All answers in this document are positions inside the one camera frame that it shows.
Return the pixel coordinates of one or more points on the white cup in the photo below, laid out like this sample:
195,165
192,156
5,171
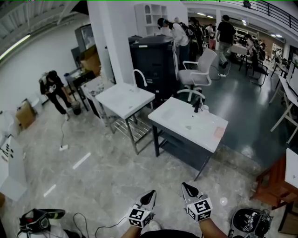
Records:
205,108

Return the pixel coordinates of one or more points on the fluorescent tube light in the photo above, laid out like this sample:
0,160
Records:
14,47

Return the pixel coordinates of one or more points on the black office chair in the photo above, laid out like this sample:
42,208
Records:
258,67

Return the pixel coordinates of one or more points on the black side table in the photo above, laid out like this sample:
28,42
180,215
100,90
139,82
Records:
81,79

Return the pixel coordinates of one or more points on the black balcony railing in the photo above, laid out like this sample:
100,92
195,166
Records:
267,11

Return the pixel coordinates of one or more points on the marble counter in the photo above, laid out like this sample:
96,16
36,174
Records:
97,93

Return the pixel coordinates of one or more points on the black round helmet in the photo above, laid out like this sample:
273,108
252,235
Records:
246,220

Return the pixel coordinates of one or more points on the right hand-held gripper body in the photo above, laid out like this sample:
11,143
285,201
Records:
200,209

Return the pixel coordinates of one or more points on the white shelf cabinet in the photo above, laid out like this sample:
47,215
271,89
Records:
151,18

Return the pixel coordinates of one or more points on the white basin on metal frame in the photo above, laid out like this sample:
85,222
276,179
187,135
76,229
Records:
124,100

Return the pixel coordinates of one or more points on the person's black clothing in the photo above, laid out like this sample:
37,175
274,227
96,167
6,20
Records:
170,234

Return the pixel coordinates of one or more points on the black faucet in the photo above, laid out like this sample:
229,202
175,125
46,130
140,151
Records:
197,106

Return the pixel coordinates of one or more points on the computer monitor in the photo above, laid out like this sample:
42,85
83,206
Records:
293,72

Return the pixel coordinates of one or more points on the stacked cardboard boxes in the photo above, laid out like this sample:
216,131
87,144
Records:
90,58

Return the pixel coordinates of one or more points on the wooden stool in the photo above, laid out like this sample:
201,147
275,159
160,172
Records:
272,183

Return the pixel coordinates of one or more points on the dark large printer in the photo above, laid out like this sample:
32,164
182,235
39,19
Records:
153,62

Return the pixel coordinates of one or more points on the person's right forearm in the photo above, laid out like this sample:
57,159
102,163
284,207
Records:
210,229

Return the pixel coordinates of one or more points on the cardboard box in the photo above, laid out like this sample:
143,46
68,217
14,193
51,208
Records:
25,115

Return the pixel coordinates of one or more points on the white power strip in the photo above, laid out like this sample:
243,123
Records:
63,147

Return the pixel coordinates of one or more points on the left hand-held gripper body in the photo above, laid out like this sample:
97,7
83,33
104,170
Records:
139,216

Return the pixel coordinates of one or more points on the white laptop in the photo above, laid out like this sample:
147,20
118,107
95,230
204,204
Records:
292,167

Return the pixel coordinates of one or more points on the white curved faucet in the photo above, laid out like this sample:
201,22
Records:
139,76

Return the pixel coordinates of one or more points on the white low cabinet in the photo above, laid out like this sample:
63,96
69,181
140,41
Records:
11,167

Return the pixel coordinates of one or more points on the person's left forearm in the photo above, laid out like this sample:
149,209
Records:
131,233

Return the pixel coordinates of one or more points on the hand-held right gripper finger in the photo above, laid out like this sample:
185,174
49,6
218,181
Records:
192,190
184,194

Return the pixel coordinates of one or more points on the black bucket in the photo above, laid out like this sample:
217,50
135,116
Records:
77,109

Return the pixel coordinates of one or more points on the white desk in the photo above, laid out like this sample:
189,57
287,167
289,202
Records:
288,93

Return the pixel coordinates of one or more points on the grey glass cabinet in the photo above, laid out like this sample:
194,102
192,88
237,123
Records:
85,37

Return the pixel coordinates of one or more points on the white office chair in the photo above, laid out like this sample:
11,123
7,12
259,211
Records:
195,74

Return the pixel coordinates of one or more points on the white basin on dark vanity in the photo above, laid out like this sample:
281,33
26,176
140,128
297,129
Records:
188,125

